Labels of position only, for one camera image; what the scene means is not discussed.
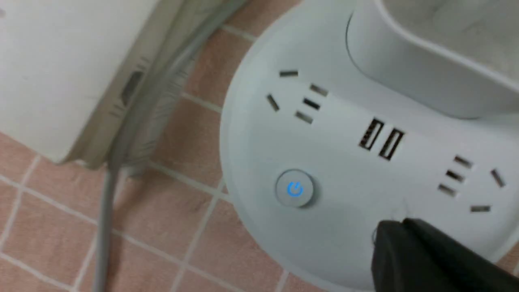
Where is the pink grid tablecloth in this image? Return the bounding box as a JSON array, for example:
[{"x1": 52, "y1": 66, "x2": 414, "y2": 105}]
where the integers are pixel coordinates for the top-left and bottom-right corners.
[{"x1": 0, "y1": 0, "x2": 519, "y2": 292}]

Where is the white power strip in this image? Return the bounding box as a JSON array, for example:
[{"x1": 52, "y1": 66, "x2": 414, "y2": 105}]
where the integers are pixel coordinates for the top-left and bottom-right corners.
[{"x1": 0, "y1": 0, "x2": 227, "y2": 169}]

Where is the grey power cable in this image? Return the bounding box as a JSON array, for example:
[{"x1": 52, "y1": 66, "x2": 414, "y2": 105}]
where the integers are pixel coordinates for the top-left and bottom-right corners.
[{"x1": 92, "y1": 0, "x2": 248, "y2": 292}]

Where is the white desk lamp base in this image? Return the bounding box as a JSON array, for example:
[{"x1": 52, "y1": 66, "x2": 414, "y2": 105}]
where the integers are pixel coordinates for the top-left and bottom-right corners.
[{"x1": 219, "y1": 0, "x2": 518, "y2": 292}]

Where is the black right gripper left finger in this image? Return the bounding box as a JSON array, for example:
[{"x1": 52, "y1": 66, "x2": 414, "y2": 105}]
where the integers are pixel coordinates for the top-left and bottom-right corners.
[{"x1": 371, "y1": 221, "x2": 405, "y2": 264}]

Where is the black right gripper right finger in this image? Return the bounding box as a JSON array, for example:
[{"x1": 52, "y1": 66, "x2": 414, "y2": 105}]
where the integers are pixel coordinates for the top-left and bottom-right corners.
[{"x1": 371, "y1": 218, "x2": 519, "y2": 292}]

